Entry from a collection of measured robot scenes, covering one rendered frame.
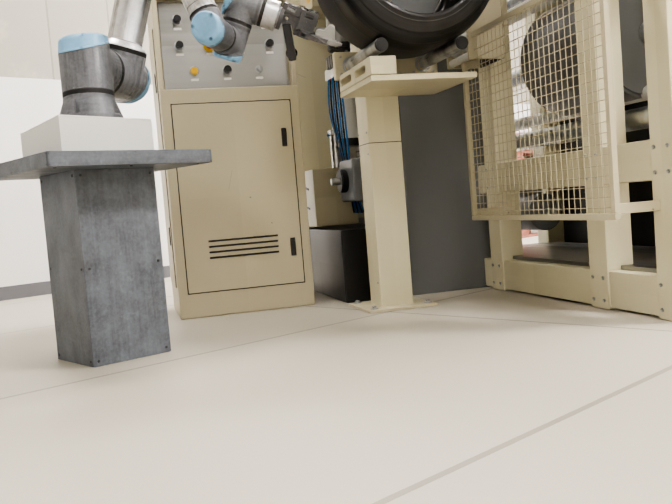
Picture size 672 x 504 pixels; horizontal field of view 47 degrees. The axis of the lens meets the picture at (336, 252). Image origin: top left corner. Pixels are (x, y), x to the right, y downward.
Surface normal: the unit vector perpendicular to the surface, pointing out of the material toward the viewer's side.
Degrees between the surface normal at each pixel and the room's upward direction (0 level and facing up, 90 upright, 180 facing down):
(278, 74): 90
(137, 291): 90
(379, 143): 90
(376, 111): 90
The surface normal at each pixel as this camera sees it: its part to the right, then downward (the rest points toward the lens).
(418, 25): 0.26, 0.22
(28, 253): 0.68, 0.00
